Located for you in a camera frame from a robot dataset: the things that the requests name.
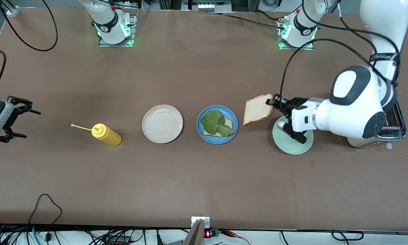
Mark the aluminium corner post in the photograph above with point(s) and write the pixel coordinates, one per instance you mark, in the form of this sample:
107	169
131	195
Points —
12	10

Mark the aluminium camera post with bracket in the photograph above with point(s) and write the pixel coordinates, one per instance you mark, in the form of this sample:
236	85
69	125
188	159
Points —
200	221

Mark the grey power strip device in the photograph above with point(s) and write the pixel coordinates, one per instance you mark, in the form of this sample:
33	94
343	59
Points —
205	6

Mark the green lettuce leaf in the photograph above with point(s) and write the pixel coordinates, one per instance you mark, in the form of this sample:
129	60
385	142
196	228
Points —
212	120

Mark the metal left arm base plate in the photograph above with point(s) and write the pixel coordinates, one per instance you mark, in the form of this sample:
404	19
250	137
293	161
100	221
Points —
308	48

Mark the blue plate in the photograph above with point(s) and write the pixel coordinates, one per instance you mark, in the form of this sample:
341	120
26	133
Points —
233	115

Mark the white bread slice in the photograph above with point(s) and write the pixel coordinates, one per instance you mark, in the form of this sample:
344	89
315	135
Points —
256	110
228	123

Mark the beige chrome two-slot toaster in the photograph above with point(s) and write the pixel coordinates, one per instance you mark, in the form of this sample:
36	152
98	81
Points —
367	143

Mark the pale green plate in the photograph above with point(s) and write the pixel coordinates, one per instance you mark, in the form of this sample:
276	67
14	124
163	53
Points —
292	148

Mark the off-white plate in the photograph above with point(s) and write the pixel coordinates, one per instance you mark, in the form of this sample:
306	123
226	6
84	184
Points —
162	124

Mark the red LED display module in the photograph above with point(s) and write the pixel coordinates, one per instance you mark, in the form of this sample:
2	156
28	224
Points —
208	234

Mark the white side table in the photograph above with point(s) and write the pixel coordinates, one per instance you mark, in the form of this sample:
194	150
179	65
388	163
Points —
309	240

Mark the yellow squeeze bottle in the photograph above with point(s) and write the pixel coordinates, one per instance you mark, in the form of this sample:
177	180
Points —
110	137

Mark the red clip leads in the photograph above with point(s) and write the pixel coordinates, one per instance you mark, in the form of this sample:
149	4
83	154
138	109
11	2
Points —
229	232

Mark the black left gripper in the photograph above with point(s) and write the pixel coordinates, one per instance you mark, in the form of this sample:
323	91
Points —
295	102

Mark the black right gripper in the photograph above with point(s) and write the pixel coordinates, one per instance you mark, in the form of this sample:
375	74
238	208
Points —
10	117

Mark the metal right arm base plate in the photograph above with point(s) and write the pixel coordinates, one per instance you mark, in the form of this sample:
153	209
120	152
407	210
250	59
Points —
132	34

